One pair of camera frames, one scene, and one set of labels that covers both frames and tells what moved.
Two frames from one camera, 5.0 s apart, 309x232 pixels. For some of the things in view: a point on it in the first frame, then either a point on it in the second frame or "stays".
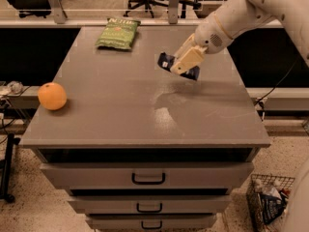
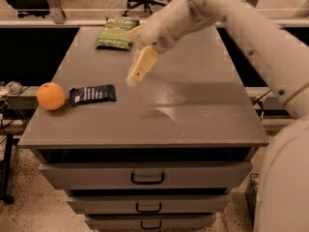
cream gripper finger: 189,59 -> 145,60
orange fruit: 51,96 stays
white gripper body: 210,38 -> 154,33
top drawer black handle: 148,182 stays
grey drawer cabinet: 140,148 stays
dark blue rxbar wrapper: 166,62 -> 81,96
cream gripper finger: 186,47 -> 134,33
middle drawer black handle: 149,211 stays
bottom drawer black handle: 161,223 stays
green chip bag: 119,33 stays
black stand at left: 6,166 stays
